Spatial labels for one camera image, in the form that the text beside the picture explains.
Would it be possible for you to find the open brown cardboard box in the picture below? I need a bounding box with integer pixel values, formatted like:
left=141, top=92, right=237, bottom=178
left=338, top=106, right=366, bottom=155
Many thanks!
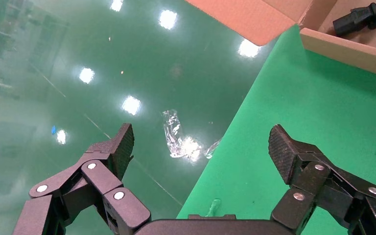
left=185, top=0, right=376, bottom=81

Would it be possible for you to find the black data cable with plug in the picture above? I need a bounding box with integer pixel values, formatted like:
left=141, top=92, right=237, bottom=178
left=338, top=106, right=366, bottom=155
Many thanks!
left=332, top=0, right=376, bottom=37

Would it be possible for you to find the green table cloth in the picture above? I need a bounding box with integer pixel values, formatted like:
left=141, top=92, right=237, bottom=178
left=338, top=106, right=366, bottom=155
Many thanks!
left=176, top=24, right=376, bottom=235

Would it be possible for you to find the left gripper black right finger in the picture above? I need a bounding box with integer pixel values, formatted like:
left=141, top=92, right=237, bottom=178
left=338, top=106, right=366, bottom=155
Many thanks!
left=268, top=124, right=376, bottom=235

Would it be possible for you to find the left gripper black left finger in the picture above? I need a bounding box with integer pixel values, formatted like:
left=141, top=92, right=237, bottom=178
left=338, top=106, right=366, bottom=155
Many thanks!
left=12, top=123, right=152, bottom=235

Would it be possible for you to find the clear plastic wrapper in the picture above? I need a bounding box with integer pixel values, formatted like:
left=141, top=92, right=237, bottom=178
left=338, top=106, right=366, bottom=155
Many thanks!
left=162, top=109, right=223, bottom=162

